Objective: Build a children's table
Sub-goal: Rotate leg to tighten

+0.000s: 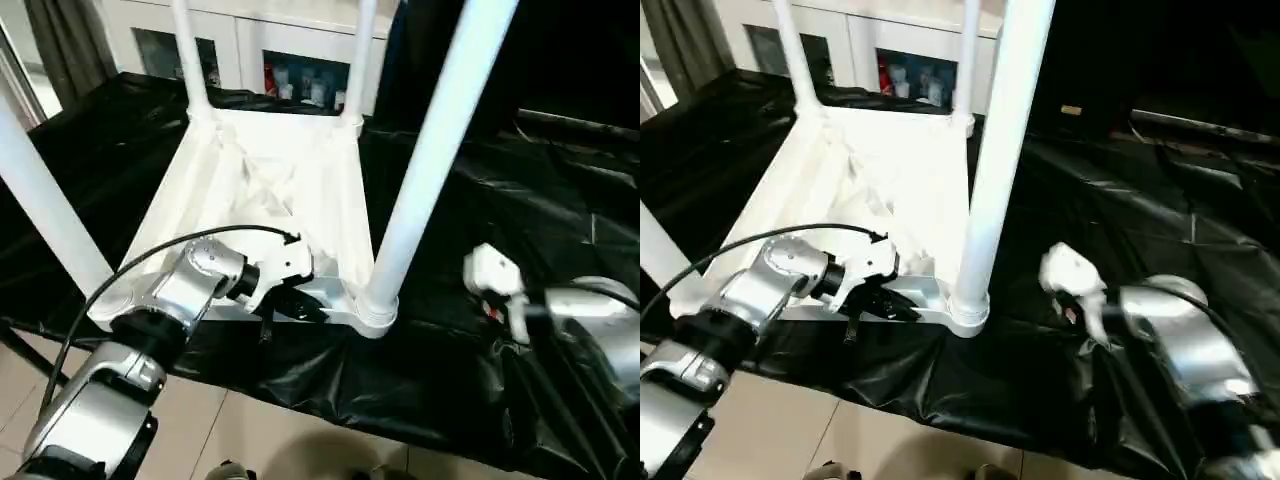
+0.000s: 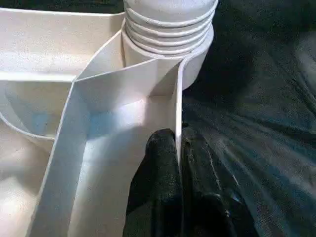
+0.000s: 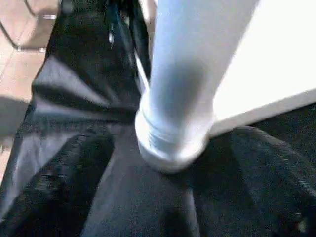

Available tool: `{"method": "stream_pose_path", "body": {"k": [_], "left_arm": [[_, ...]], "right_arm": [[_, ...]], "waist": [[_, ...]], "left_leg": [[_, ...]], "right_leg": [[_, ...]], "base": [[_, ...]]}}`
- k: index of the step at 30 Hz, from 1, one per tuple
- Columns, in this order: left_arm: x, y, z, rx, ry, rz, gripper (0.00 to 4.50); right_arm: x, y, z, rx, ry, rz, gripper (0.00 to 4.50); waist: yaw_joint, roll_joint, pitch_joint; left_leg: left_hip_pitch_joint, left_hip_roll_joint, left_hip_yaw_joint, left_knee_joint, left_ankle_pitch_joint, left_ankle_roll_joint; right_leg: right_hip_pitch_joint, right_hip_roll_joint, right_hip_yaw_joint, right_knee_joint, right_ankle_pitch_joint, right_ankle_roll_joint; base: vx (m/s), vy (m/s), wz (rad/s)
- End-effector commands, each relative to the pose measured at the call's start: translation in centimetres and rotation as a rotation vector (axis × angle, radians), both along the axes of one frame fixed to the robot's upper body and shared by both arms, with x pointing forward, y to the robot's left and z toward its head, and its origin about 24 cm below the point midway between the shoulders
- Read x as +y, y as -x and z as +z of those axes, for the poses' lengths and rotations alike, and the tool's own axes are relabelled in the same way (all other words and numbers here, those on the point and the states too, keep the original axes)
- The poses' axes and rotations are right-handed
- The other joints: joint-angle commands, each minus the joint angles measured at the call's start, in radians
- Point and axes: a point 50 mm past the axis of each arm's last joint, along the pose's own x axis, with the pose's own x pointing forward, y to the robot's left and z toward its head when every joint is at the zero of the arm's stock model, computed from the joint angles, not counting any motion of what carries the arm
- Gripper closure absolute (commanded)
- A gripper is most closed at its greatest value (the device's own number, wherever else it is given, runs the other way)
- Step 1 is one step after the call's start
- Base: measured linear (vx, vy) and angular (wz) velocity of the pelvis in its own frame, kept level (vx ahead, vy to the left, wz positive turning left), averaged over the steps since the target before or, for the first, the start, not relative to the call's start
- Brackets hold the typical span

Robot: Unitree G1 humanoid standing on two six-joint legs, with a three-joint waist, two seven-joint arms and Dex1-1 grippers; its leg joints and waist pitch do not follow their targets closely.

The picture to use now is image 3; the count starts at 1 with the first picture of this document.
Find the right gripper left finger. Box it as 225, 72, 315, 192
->
0, 134, 116, 237

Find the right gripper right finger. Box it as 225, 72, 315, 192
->
228, 125, 316, 237

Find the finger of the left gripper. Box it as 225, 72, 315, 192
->
106, 0, 139, 79
129, 0, 152, 82

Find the white plastic table leg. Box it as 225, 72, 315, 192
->
139, 0, 261, 161

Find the white plastic table top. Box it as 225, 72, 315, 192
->
133, 0, 316, 173

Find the black mat cover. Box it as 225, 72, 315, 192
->
0, 0, 316, 237

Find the black metal stand leg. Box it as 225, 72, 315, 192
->
0, 0, 59, 54

